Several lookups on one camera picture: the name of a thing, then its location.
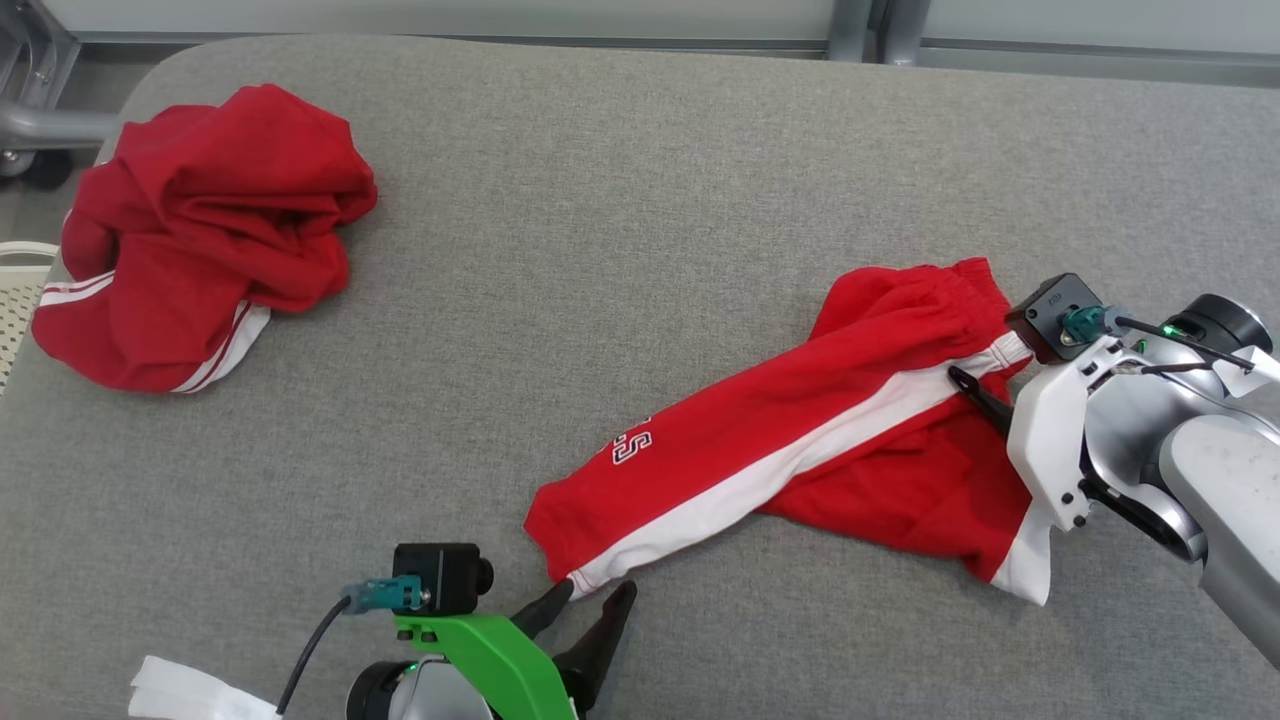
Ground aluminium partition post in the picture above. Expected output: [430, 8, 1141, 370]
[828, 0, 933, 67]

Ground cream plastic laundry basket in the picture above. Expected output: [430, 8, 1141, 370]
[0, 240, 61, 396]

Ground red basketball jersey white trim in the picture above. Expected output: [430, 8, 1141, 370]
[30, 83, 380, 395]

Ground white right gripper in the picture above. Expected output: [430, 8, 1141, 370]
[947, 335, 1129, 533]

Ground white cable label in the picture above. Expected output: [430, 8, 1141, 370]
[128, 655, 283, 720]

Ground black right camera cable teal plug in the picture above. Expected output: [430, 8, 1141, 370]
[1062, 305, 1259, 373]

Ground black camera cable teal plug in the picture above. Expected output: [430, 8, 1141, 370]
[275, 577, 426, 717]
[1062, 305, 1259, 373]

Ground red shorts with white stripe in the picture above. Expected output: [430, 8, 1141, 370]
[523, 257, 1054, 608]

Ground black cart wheel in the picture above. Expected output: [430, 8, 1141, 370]
[0, 148, 73, 191]

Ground grey metal cart frame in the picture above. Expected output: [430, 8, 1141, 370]
[0, 0, 123, 191]

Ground black left camera cable teal plug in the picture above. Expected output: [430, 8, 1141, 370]
[275, 577, 426, 717]

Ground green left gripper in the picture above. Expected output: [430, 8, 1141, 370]
[394, 577, 639, 720]

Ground grey partition base rail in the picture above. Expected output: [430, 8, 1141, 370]
[40, 28, 1280, 89]

